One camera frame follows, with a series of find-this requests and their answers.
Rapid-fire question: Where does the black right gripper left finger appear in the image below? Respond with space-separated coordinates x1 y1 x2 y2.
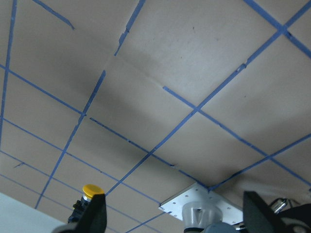
54 194 107 233

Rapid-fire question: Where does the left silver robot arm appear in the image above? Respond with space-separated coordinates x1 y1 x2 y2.
182 201 242 233

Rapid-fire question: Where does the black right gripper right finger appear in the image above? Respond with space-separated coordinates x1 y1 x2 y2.
243 191 311 233

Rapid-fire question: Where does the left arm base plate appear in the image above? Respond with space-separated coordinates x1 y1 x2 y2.
159 183 243 228

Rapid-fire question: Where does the yellow push button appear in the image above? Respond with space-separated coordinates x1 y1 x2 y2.
68 184 104 223

